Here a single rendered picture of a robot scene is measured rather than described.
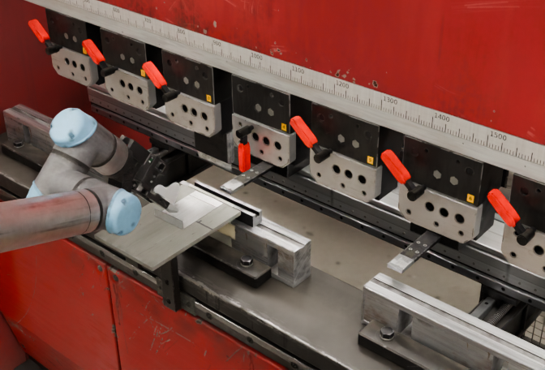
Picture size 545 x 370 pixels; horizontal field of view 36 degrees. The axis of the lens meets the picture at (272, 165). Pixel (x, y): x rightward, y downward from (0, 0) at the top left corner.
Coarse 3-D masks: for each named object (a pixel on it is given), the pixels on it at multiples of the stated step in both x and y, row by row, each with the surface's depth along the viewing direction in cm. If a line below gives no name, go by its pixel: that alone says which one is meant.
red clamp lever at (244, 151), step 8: (240, 128) 165; (248, 128) 165; (240, 136) 165; (240, 144) 167; (248, 144) 167; (240, 152) 167; (248, 152) 168; (240, 160) 168; (248, 160) 168; (240, 168) 169; (248, 168) 170
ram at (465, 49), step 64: (128, 0) 178; (192, 0) 165; (256, 0) 153; (320, 0) 144; (384, 0) 135; (448, 0) 127; (512, 0) 121; (320, 64) 149; (384, 64) 140; (448, 64) 132; (512, 64) 125; (512, 128) 129
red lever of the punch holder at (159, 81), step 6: (144, 66) 176; (150, 66) 177; (150, 72) 176; (156, 72) 177; (150, 78) 177; (156, 78) 176; (162, 78) 177; (156, 84) 176; (162, 84) 176; (162, 90) 176; (168, 90) 176; (174, 90) 177; (162, 96) 176; (168, 96) 175; (174, 96) 176
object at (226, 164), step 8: (200, 136) 185; (216, 136) 181; (224, 136) 180; (232, 136) 181; (200, 144) 186; (208, 144) 184; (216, 144) 183; (224, 144) 181; (232, 144) 182; (200, 152) 189; (208, 152) 185; (216, 152) 184; (224, 152) 182; (232, 152) 182; (208, 160) 188; (216, 160) 186; (224, 160) 183; (232, 160) 183
